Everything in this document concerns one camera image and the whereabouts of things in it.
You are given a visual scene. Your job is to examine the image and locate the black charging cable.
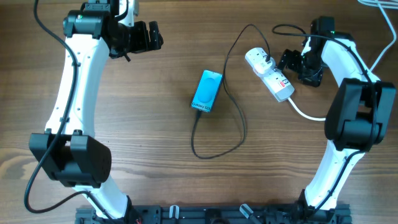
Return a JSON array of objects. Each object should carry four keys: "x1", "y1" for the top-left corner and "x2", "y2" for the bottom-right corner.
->
[{"x1": 190, "y1": 24, "x2": 272, "y2": 160}]

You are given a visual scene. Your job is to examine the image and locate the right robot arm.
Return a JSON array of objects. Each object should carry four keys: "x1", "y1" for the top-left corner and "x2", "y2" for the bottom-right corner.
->
[{"x1": 277, "y1": 16, "x2": 396, "y2": 223}]

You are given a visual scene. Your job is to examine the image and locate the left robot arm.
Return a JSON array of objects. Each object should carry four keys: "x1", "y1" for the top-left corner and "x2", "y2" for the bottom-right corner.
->
[{"x1": 29, "y1": 0, "x2": 163, "y2": 223}]

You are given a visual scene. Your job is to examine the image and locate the white charger adapter plug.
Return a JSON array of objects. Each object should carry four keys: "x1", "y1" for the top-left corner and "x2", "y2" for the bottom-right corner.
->
[{"x1": 253, "y1": 58, "x2": 275, "y2": 76}]

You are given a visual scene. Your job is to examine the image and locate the white power strip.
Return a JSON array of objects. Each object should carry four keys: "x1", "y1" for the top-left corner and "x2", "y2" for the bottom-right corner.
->
[{"x1": 245, "y1": 47, "x2": 295, "y2": 102}]

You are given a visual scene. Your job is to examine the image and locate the white power strip cord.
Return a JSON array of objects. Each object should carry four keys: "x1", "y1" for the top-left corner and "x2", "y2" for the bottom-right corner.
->
[{"x1": 287, "y1": 6, "x2": 397, "y2": 122}]

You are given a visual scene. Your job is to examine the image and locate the white cables top corner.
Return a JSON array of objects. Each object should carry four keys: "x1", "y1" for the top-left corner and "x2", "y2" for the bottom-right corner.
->
[{"x1": 356, "y1": 0, "x2": 398, "y2": 10}]

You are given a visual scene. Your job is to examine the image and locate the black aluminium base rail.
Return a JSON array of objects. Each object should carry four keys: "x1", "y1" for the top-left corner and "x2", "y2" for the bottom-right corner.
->
[{"x1": 75, "y1": 204, "x2": 353, "y2": 224}]

